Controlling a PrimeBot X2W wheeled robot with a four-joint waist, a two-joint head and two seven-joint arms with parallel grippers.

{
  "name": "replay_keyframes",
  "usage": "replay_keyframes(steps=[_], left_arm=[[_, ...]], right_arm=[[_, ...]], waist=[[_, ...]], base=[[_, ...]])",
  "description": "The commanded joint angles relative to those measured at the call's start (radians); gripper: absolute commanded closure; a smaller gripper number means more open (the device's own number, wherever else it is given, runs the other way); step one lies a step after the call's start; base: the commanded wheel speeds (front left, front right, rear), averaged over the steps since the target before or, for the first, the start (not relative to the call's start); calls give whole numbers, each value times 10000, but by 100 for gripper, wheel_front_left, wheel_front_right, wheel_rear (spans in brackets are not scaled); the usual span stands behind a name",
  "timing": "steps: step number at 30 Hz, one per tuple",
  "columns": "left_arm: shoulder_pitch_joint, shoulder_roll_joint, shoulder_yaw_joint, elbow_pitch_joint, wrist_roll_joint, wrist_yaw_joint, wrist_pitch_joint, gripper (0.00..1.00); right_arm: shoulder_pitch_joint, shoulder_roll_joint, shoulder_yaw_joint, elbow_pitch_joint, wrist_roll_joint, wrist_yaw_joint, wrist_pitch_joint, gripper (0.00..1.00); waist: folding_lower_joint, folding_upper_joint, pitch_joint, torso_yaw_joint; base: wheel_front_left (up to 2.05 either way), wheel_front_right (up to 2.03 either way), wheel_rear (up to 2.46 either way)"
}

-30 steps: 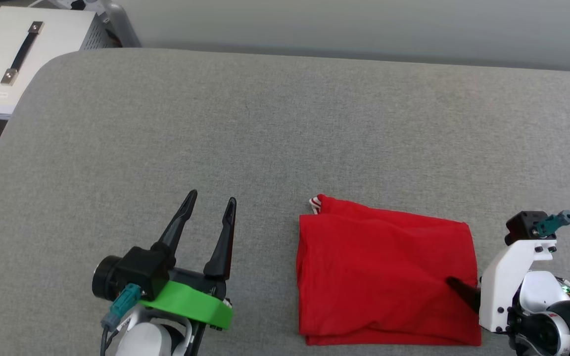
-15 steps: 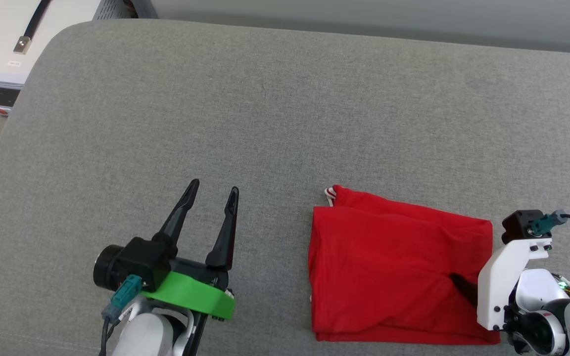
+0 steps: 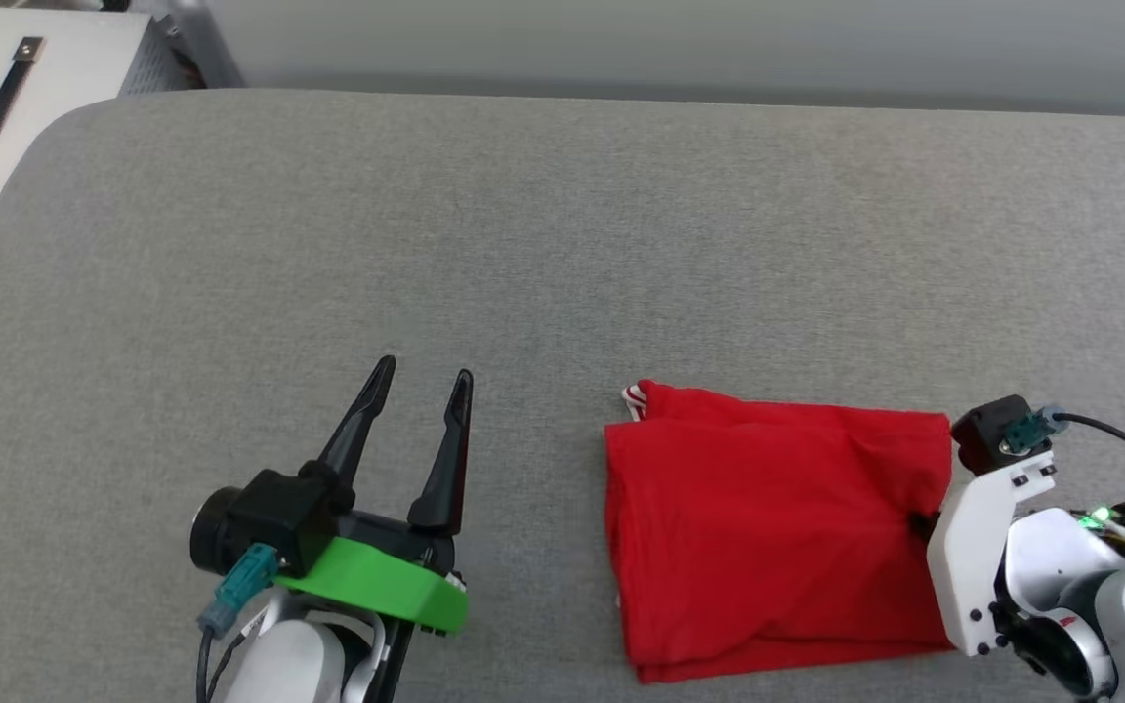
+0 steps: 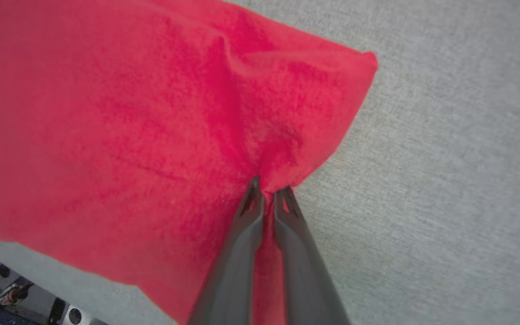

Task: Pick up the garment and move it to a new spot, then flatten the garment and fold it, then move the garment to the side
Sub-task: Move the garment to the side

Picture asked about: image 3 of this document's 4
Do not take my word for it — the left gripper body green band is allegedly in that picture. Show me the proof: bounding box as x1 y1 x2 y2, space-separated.
272 508 473 703

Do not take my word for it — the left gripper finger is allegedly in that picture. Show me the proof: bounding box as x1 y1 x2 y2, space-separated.
406 367 476 538
314 354 397 486

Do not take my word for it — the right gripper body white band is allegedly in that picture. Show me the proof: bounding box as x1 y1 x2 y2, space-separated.
910 452 1062 658

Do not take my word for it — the red and white jersey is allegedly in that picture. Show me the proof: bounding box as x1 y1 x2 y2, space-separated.
604 379 956 684

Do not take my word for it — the white metal cabinet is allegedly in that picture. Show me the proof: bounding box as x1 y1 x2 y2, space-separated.
0 5 188 245

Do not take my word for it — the white backdrop panel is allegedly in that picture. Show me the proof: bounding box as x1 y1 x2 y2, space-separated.
157 0 1125 120

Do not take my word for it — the black cable teal plug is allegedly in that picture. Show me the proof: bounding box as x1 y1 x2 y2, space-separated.
194 543 282 703
1005 406 1125 472

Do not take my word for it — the black cabinet handle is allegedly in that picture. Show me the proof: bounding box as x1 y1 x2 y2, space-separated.
0 36 46 174

